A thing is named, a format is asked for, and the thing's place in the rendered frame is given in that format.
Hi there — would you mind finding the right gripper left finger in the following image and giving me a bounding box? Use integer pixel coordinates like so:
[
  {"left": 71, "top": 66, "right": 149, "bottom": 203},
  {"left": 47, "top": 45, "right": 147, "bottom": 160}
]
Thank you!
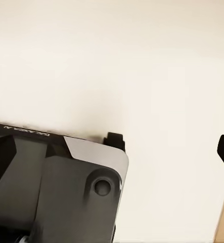
[{"left": 0, "top": 135, "right": 17, "bottom": 180}]

